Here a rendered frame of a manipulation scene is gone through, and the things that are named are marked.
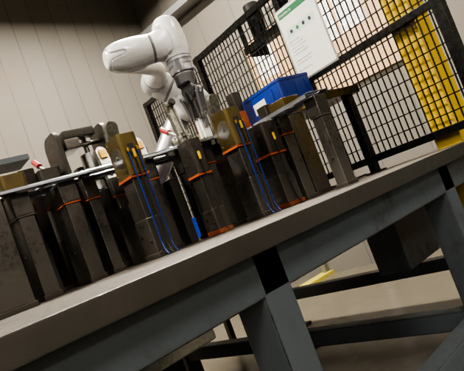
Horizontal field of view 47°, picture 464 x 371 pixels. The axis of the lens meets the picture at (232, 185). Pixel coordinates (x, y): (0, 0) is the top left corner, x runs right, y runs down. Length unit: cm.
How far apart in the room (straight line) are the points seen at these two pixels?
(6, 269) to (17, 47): 372
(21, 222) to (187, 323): 77
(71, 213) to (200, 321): 77
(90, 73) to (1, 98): 90
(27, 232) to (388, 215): 91
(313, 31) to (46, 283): 135
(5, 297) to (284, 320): 64
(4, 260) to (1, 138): 320
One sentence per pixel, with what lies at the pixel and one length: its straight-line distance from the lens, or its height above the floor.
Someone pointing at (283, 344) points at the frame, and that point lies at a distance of 97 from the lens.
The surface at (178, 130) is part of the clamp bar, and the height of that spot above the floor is 110.
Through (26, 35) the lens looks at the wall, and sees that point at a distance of 501.
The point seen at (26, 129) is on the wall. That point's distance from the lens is 460.
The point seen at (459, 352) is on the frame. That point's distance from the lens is 152.
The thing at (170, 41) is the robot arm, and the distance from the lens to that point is 190.
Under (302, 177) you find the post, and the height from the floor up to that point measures 77.
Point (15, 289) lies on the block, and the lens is 132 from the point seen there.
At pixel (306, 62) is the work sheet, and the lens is 222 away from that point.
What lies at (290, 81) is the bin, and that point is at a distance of 210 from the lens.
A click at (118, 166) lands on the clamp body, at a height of 97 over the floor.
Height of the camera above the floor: 73
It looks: 3 degrees up
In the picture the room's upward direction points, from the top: 21 degrees counter-clockwise
